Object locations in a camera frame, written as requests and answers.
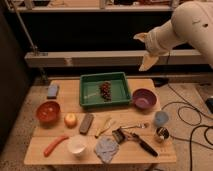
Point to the purple bowl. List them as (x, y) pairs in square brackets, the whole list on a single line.
[(144, 98)]

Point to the dark red grape bunch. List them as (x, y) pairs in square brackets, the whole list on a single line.
[(105, 90)]

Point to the light blue cup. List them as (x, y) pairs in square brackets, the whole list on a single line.
[(160, 118)]

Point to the grey brown block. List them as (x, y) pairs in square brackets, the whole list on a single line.
[(86, 123)]

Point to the yellow apple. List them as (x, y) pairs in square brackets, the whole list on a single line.
[(70, 120)]

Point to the metal cup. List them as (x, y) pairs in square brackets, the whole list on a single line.
[(161, 134)]

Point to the metal shelf rack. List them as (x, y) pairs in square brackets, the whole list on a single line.
[(60, 39)]

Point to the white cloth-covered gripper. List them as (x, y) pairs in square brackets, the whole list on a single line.
[(158, 41)]

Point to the orange carrot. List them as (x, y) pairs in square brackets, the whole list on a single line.
[(49, 149)]

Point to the small dark metal scraper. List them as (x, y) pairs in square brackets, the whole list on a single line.
[(118, 136)]

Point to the metal spoon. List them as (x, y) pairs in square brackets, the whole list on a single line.
[(141, 125)]

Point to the wooden spatula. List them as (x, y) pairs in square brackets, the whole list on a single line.
[(105, 125)]

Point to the blue grey cloth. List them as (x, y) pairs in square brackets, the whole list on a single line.
[(106, 148)]

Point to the green plastic tray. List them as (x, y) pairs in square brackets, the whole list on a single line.
[(89, 93)]

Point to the blue sponge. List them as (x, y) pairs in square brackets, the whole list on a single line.
[(52, 91)]

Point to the red bowl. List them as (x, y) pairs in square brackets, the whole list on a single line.
[(48, 113)]

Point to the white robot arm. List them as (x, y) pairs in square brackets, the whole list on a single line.
[(191, 22)]

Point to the white plastic cup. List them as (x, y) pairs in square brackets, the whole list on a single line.
[(76, 145)]

